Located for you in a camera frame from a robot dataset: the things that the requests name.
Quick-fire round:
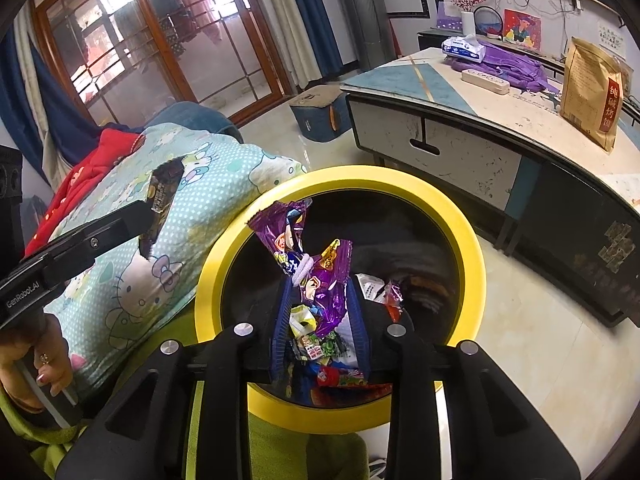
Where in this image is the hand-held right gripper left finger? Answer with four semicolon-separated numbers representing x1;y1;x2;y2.
55;280;296;480

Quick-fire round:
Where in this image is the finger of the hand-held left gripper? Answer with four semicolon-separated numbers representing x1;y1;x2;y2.
42;200;153;286

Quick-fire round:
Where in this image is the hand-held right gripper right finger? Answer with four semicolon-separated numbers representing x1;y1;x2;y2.
347;277;583;480

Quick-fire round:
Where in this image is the yellow snack wrapper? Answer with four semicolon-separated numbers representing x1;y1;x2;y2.
290;305;318;338

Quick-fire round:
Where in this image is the orange white plastic packet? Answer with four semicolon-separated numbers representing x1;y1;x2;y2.
356;272;388;303

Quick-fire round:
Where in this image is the small shiny candy wrapper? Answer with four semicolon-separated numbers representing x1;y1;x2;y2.
382;280;406;323

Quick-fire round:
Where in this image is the purple snack wrapper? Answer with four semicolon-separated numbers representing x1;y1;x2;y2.
247;199;353;343

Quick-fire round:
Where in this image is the white hair tie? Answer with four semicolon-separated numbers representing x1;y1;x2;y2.
290;255;316;286

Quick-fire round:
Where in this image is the dark brown snack wrapper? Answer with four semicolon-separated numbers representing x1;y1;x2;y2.
139;157;187;261

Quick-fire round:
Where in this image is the yellow-rimmed black trash bin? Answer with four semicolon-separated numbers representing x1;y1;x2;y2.
194;166;487;433

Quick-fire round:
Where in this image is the person's left hand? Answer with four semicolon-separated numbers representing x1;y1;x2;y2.
0;312;76;413

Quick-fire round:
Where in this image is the red blanket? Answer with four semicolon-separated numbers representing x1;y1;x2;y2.
24;129;146;258

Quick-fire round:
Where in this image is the cartoon cat print blanket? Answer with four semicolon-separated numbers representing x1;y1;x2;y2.
42;122;308;401

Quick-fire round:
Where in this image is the wide blue curtain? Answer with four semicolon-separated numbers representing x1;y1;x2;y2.
0;25;108;186

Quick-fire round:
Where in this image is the blue denim cushion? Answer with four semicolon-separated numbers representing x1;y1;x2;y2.
142;101;246;145

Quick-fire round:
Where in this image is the wooden glass sliding door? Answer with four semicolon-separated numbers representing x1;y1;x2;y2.
30;0;296;128

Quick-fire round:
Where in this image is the wide beige curtain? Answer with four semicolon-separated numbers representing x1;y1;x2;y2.
12;10;51;136

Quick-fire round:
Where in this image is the low coffee table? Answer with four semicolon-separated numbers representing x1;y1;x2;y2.
340;47;640;328

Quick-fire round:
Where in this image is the blue storage stool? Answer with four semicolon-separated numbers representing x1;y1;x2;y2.
289;85;352;142

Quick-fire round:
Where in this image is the beige power strip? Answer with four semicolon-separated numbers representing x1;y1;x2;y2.
460;69;511;95

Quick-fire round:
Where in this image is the narrow beige curtain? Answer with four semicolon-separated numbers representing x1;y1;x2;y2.
250;0;333;91

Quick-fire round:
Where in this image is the dark television cabinet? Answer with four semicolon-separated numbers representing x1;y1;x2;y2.
417;30;640;126

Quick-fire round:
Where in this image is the white blue tissue pack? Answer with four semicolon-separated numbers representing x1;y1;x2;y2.
441;34;487;63

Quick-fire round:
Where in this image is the purple cloth bag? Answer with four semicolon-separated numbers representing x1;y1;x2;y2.
450;40;551;93

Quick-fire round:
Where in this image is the narrow blue curtain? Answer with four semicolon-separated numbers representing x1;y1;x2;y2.
280;0;358;78

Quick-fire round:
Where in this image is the grey tower air conditioner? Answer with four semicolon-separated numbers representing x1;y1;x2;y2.
345;0;401;58

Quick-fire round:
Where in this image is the white vase with red flowers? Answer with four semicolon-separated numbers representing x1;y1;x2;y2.
447;0;493;37

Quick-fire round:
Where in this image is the brown paper bag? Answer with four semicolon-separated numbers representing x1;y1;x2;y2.
559;36;633;153

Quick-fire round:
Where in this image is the round framed ornament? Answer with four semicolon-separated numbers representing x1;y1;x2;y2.
472;5;505;40

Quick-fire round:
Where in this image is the colourful picture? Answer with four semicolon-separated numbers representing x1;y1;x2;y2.
502;8;543;51

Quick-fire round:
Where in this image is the white paper wall note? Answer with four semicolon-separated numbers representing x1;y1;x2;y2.
595;21;628;58

